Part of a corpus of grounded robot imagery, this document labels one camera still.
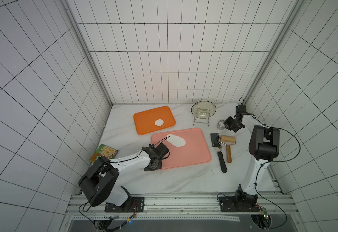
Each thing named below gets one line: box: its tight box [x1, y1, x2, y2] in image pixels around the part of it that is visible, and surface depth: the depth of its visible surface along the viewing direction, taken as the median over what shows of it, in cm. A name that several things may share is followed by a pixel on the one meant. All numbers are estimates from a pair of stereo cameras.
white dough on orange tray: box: [154, 118, 164, 127], surface depth 109 cm
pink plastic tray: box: [151, 127, 212, 170], surface depth 98 cm
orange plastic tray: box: [133, 105, 176, 135], surface depth 110 cm
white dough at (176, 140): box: [166, 133, 186, 147], surface depth 100 cm
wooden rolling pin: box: [219, 134, 237, 164], surface depth 97 cm
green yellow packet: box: [89, 143, 119, 163], surface depth 94 cm
